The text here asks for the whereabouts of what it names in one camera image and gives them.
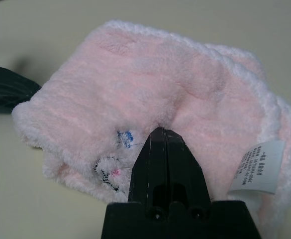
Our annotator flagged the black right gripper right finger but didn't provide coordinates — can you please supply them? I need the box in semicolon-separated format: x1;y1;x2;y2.
165;127;212;220

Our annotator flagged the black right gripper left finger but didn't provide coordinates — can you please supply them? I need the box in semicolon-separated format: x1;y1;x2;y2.
127;126;167;220

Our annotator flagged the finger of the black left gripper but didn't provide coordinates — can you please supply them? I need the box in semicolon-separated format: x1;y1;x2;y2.
0;93;34;116
0;63;42;97

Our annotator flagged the pink towel with print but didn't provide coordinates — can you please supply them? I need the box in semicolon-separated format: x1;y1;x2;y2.
12;21;291;239

